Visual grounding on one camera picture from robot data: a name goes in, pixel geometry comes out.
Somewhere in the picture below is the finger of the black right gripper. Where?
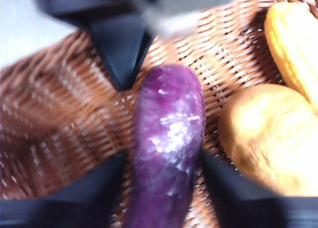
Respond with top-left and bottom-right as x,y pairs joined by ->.
86,15 -> 156,91

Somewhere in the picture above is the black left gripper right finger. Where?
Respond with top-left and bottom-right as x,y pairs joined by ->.
200,150 -> 318,228

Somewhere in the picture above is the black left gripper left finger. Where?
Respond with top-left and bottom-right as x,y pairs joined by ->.
0,150 -> 126,228

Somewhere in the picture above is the brown potato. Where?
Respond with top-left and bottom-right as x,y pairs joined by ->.
218,83 -> 318,198

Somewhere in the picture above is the brown wicker basket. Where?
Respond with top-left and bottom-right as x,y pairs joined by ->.
0,0 -> 318,228

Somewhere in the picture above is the purple eggplant with green stem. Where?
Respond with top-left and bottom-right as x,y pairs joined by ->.
124,64 -> 207,228

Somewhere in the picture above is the yellow corn cob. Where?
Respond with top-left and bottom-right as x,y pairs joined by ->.
263,1 -> 318,107

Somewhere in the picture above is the pale grey camera box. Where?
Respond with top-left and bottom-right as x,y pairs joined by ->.
139,4 -> 202,39

